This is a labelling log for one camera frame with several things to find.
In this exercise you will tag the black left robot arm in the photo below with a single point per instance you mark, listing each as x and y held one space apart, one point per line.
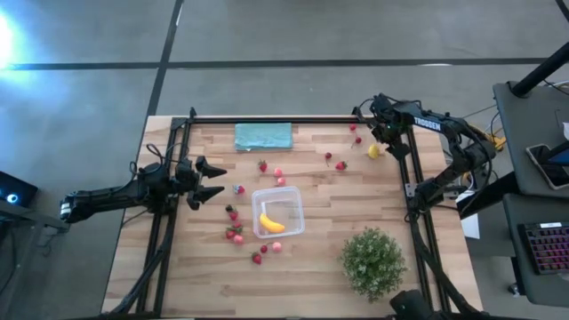
102 197

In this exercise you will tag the black stand pole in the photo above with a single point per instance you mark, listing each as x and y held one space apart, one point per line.
538 73

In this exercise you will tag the grey metal stand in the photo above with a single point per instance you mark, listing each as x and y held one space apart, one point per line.
26 218

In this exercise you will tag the black desk beam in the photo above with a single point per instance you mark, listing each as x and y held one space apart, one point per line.
489 197

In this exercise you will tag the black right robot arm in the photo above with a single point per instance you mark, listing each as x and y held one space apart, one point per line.
462 155

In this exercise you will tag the white tissue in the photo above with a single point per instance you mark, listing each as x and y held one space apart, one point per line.
566 131

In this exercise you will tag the red toy strawberry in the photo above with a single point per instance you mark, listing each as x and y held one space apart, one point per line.
256 258
240 190
341 166
263 167
233 216
230 234

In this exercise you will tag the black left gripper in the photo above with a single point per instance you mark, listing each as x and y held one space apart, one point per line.
186 180

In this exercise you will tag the clear plastic tupperware container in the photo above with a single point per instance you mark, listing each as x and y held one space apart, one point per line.
284 204

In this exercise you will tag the green plant in black pot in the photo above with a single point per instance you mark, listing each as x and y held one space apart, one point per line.
373 264

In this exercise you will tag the black device with blue light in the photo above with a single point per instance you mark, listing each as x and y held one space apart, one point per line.
20 189

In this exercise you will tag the yellow toy banana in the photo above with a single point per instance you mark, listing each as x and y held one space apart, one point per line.
271 226

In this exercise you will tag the black phone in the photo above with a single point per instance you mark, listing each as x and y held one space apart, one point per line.
544 166

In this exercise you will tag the teal folded cloth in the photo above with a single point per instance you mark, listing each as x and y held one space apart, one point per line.
263 137

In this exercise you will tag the grey metal mounting bracket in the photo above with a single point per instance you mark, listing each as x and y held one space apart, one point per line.
410 189

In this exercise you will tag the yellow toy lemon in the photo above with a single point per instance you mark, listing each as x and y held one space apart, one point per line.
373 151

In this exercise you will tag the pink toy peach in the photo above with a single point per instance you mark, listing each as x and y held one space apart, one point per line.
277 247
281 181
238 240
278 172

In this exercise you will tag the grey desk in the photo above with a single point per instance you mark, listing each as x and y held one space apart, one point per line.
524 124
542 289

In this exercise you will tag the black aluminium table frame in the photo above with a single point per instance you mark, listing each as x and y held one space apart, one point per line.
289 120

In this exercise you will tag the white box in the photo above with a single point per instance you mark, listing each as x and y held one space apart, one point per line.
470 224

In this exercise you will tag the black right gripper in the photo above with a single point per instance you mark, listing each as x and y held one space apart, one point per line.
387 115

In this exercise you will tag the red backlit keyboard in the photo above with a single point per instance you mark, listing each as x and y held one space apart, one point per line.
547 249

